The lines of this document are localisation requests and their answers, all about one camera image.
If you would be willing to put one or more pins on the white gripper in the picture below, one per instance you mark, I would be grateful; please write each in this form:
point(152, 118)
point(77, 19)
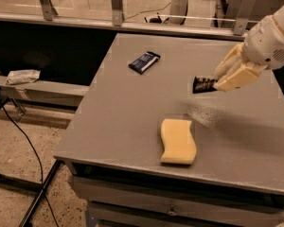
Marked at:
point(265, 46)

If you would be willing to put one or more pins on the black rxbar chocolate bar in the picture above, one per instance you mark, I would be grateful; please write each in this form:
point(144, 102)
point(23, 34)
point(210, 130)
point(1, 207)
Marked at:
point(203, 85)

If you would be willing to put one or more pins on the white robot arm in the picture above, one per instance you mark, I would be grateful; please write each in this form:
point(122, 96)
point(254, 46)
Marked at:
point(263, 48)

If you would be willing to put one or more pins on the yellow wavy sponge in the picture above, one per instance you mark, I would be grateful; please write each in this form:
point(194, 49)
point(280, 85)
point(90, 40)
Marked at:
point(179, 145)

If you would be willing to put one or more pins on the blue snack bar wrapper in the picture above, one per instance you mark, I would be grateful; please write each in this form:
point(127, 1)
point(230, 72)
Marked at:
point(144, 62)

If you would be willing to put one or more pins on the grey drawer cabinet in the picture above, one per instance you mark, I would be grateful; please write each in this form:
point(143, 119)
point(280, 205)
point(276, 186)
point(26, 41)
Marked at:
point(118, 198)

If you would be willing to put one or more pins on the crumpled white packet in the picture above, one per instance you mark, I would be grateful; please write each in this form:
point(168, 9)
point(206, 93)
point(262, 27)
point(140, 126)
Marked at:
point(22, 76)

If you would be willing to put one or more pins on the black floor stand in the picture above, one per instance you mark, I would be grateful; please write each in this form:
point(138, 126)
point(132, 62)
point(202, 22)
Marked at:
point(36, 190)

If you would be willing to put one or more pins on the grey metal railing frame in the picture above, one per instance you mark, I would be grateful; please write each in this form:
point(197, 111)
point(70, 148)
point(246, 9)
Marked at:
point(137, 16)

